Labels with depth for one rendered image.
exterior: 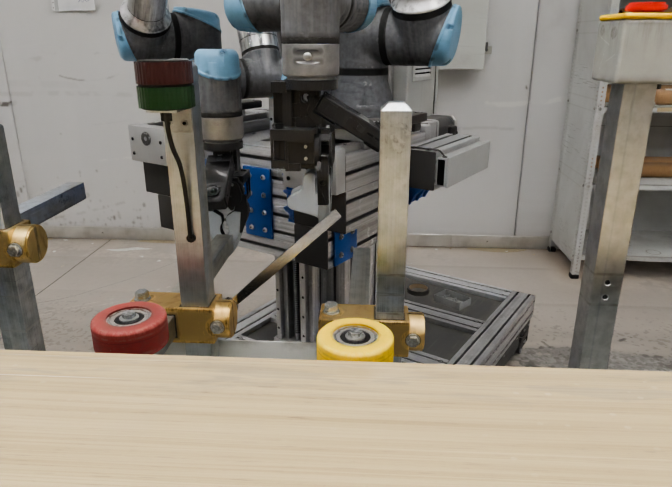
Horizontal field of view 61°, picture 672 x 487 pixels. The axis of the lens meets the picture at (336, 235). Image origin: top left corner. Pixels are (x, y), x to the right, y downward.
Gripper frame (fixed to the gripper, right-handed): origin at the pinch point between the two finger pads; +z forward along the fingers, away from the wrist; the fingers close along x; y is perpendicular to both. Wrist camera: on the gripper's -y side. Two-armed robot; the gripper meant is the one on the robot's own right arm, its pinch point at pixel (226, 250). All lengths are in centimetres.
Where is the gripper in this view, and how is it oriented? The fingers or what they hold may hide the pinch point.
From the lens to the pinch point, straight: 107.1
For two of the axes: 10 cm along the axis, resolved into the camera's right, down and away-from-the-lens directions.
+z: 0.0, 9.5, 3.3
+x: -10.0, -0.2, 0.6
